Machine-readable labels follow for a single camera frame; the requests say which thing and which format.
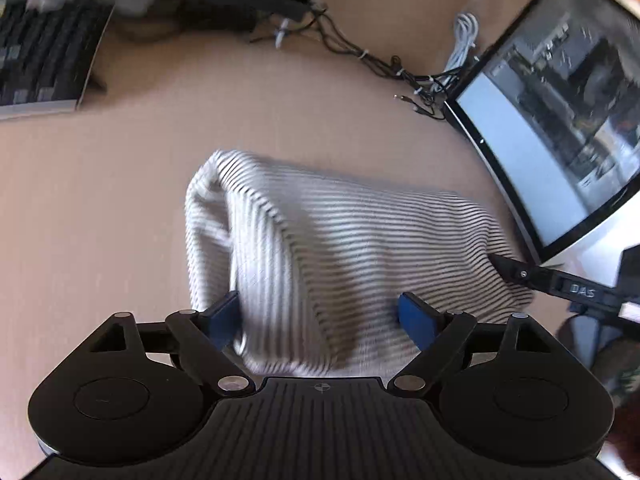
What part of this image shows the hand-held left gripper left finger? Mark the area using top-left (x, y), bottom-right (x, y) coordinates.
top-left (87, 290), bottom-right (256, 393)

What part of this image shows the black cable bundle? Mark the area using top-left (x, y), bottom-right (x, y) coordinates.
top-left (250, 2), bottom-right (473, 121)

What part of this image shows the white glass-sided computer case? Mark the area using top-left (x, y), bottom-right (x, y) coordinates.
top-left (442, 0), bottom-right (640, 291)

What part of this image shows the grey striped shirt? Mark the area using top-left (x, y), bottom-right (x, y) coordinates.
top-left (185, 149), bottom-right (536, 378)

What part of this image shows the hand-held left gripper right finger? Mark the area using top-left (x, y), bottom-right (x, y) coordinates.
top-left (389, 291), bottom-right (553, 393)

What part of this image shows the thick white power cable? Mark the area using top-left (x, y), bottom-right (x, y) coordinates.
top-left (442, 0), bottom-right (493, 78)

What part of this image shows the thin white looped cable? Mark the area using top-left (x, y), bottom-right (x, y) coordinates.
top-left (274, 17), bottom-right (293, 51)

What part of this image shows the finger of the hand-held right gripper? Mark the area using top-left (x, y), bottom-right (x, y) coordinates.
top-left (487, 254), bottom-right (556, 292)

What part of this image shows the black mechanical keyboard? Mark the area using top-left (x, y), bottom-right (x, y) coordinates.
top-left (0, 0), bottom-right (116, 121)

